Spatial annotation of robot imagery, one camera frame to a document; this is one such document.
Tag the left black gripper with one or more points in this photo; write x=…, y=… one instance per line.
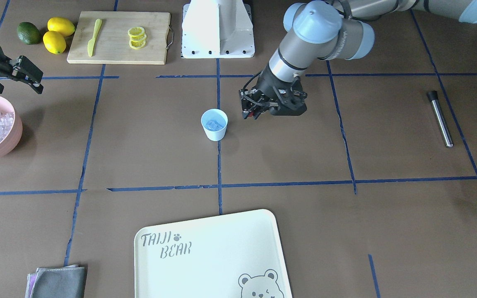
x=266, y=84

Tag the ice cube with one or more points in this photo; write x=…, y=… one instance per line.
x=213, y=125

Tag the steel muddler with black tip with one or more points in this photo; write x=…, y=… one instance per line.
x=441, y=122

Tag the light blue plastic cup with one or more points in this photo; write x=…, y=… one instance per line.
x=218, y=115

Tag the yellow lemon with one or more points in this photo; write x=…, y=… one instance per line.
x=54, y=42
x=61, y=25

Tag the green avocado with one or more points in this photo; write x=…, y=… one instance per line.
x=28, y=33

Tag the pink bowl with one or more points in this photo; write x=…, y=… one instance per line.
x=11, y=138

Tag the wooden cutting board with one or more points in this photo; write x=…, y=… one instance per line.
x=112, y=43

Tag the yellow plastic knife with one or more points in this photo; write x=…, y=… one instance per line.
x=91, y=42

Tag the lemon slices stack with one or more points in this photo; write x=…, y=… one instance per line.
x=137, y=37

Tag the cream bear tray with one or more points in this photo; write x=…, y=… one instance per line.
x=235, y=255

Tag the grey folded cloth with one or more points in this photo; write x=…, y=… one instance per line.
x=63, y=282

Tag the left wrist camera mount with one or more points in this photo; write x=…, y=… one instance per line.
x=289, y=97

